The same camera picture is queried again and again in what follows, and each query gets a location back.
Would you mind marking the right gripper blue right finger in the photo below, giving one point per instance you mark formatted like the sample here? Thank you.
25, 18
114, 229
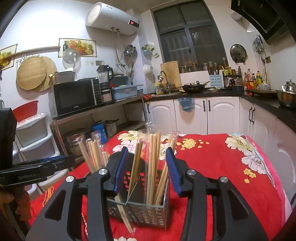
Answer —
233, 218

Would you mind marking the fruit picture poster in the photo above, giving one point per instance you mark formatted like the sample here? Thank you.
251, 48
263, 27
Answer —
86, 48

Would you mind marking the stainless steel pot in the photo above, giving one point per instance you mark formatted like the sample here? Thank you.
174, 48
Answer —
71, 140

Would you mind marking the blue canister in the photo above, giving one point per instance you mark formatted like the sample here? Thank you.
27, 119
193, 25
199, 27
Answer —
99, 130

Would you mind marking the person left hand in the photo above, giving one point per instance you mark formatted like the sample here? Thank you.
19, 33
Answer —
22, 199

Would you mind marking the blue bag on cabinet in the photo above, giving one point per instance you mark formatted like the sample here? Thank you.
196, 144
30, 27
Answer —
186, 104

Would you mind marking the white water heater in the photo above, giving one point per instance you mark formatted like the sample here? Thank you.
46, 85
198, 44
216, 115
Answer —
107, 17

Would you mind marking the round bamboo board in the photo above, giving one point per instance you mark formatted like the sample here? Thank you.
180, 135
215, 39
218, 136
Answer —
35, 73

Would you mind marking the glass pot lid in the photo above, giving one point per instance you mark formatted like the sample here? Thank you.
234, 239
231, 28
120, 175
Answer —
71, 58

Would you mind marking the wooden chopstick pair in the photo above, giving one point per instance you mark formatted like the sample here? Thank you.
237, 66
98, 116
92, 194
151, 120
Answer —
86, 156
156, 162
123, 214
151, 167
94, 152
164, 175
135, 165
105, 156

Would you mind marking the dark kitchen window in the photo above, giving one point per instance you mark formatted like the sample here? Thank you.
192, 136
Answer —
189, 35

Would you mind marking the white plastic drawer unit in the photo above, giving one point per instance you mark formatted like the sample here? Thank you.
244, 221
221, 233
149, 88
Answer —
34, 139

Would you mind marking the blue plastic box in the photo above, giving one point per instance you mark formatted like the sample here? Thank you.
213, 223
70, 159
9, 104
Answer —
124, 92

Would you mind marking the red plastic basin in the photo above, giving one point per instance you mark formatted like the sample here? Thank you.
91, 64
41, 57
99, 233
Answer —
26, 110

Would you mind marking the blender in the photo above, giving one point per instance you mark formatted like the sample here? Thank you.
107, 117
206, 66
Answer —
105, 74

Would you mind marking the black range hood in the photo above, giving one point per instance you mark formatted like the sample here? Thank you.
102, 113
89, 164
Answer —
263, 17

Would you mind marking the wooden cutting board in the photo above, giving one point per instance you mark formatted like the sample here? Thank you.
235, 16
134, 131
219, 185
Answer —
172, 74

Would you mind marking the black wok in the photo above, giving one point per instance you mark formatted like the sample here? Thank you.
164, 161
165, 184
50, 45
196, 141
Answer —
194, 87

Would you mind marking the steel bowl on counter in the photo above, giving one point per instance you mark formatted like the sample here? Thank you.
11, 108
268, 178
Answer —
286, 98

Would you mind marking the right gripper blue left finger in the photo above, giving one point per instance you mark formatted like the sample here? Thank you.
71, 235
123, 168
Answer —
60, 219

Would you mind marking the hanging pot lid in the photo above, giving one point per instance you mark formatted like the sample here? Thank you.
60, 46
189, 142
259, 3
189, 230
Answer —
238, 53

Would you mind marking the grey plastic utensil basket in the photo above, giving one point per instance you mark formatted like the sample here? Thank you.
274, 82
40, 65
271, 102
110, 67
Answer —
138, 213

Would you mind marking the black microwave oven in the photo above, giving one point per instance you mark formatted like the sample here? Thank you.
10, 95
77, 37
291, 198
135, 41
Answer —
72, 97

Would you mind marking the red floral tablecloth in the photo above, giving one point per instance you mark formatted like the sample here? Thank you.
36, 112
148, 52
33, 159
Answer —
235, 156

